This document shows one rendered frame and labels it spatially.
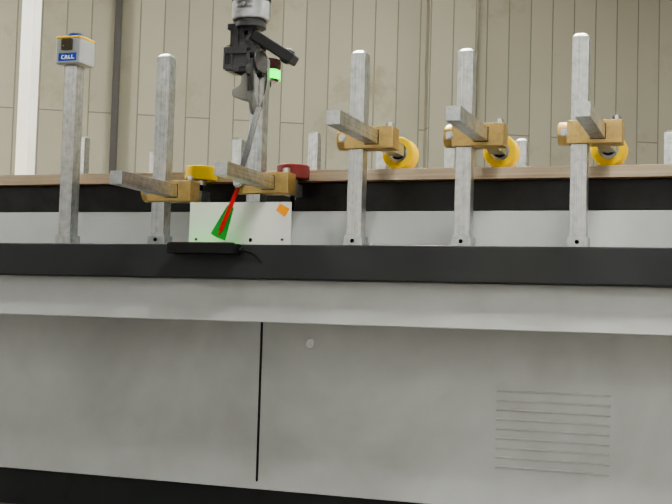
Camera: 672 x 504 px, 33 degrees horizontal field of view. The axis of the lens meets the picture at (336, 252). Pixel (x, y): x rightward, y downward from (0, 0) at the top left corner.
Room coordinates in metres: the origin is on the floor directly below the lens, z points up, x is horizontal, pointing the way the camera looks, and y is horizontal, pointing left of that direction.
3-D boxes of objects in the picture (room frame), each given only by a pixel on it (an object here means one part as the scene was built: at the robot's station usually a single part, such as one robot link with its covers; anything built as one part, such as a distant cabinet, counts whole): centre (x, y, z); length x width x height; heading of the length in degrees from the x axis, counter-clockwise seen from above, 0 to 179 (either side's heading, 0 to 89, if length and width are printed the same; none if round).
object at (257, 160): (2.63, 0.19, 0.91); 0.03 x 0.03 x 0.48; 70
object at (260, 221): (2.62, 0.23, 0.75); 0.26 x 0.01 x 0.10; 70
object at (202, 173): (2.82, 0.35, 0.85); 0.08 x 0.08 x 0.11
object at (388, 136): (2.54, -0.06, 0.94); 0.13 x 0.06 x 0.05; 70
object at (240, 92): (2.54, 0.22, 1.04); 0.06 x 0.03 x 0.09; 71
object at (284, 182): (2.63, 0.17, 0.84); 0.13 x 0.06 x 0.05; 70
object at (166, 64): (2.71, 0.43, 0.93); 0.03 x 0.03 x 0.48; 70
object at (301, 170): (2.74, 0.11, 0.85); 0.08 x 0.08 x 0.11
